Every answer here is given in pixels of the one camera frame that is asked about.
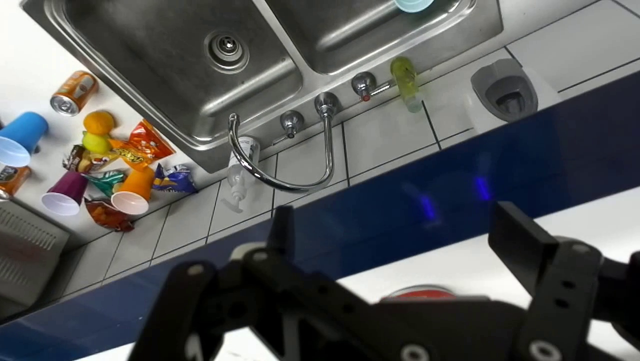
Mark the white wall soap dispenser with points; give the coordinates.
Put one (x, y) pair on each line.
(501, 91)

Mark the purple plastic cup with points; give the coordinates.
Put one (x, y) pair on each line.
(67, 196)

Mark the blue snack bag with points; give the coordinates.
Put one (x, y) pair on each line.
(177, 179)

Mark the red cola can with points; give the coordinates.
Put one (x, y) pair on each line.
(423, 293)

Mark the chrome gooseneck faucet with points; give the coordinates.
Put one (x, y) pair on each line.
(327, 104)

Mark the orange plastic cup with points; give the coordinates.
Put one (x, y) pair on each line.
(132, 196)

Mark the orange soda can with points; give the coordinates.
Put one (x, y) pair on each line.
(75, 93)

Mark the stainless steel double sink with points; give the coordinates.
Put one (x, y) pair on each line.
(191, 64)

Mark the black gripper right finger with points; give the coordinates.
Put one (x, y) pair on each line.
(570, 285)

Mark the orange snack bag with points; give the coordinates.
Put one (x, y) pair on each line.
(147, 144)

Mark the green plastic cup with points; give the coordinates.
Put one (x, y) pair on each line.
(413, 7)

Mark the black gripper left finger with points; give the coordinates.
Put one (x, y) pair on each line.
(296, 316)

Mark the blue plastic cup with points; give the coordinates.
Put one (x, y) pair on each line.
(21, 137)

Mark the yellow orange juice bottle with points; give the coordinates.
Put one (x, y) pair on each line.
(99, 126)

